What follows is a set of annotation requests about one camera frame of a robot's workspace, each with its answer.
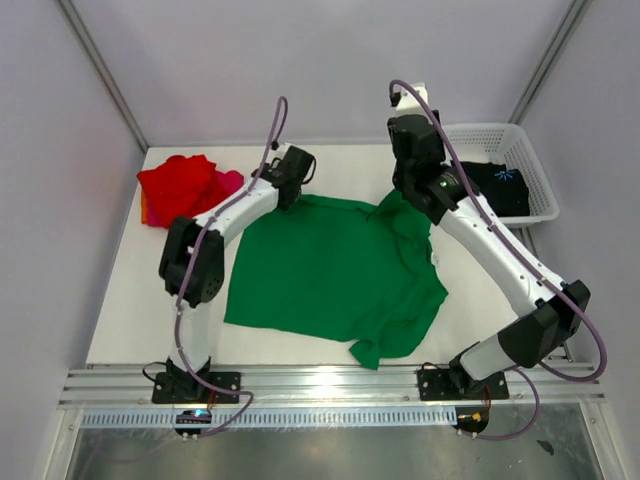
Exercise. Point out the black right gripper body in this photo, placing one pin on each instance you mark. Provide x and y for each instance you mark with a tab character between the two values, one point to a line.
399	179

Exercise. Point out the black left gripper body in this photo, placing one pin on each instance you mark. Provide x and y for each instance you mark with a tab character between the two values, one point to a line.
296	197

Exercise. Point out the green t shirt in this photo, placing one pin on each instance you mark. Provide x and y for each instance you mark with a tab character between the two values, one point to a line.
340	270

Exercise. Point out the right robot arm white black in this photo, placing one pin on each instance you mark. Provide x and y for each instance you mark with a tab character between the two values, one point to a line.
547	308

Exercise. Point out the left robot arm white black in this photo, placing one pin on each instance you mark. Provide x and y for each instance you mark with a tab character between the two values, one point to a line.
192	264

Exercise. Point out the black t shirt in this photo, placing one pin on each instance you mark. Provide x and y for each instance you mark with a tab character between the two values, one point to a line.
504	188

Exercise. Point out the white plastic basket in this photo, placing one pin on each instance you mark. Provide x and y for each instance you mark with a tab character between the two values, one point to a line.
501	161

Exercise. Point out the red folded t shirt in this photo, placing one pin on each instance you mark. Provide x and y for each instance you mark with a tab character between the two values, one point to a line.
180	166

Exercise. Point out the orange folded t shirt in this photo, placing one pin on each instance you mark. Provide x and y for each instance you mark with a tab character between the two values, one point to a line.
143	208

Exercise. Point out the right black controller board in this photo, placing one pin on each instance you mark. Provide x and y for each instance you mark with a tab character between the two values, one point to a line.
471	422

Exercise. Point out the black controller board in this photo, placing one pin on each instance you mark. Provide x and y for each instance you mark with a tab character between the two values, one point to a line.
192	421
471	422

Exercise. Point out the left black controller board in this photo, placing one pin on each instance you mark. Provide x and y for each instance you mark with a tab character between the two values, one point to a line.
192	421

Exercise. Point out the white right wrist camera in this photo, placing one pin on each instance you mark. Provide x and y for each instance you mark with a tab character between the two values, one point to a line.
405	103

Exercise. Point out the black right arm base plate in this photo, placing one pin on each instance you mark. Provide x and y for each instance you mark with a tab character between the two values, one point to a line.
436	383

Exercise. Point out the grey slotted cable duct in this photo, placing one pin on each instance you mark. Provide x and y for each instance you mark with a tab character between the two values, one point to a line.
272	417

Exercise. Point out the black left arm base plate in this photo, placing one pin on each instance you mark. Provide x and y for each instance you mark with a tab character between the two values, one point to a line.
169	389

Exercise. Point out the aluminium mounting rail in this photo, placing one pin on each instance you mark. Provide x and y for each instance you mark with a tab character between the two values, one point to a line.
121	386

